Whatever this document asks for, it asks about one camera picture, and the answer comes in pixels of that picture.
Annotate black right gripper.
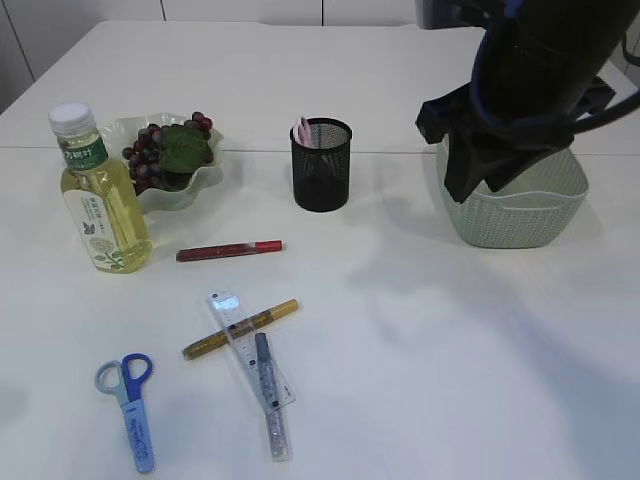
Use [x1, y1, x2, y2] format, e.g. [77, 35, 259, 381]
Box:
[415, 77, 615, 203]

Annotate pink scissors with sheath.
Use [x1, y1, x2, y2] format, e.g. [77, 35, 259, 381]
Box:
[293, 117, 315, 148]

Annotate clear plastic ruler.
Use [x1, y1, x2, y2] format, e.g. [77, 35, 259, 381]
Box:
[207, 290, 296, 412]

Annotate dark red grape bunch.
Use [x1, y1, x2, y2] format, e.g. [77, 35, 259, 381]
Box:
[122, 111, 213, 195]

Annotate green tea bottle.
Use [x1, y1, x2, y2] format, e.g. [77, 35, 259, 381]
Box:
[48, 102, 152, 274]

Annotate blue scissors with sheath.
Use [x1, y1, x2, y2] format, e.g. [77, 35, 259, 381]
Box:
[94, 353, 155, 474]

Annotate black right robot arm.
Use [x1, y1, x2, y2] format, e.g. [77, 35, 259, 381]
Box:
[416, 1, 639, 203]

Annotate light green woven basket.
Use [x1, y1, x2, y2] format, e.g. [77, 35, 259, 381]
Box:
[436, 140, 589, 249]

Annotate black mesh pen holder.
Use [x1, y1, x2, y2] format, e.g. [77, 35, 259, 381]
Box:
[289, 117, 352, 213]

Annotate gold marker pen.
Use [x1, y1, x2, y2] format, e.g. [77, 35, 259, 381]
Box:
[182, 299, 299, 361]

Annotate red marker pen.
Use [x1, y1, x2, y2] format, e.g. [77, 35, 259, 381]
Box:
[175, 240, 284, 263]

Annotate silver glitter pen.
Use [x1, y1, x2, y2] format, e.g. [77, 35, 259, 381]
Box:
[254, 333, 291, 462]

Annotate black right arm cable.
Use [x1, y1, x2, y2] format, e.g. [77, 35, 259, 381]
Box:
[569, 24, 640, 136]

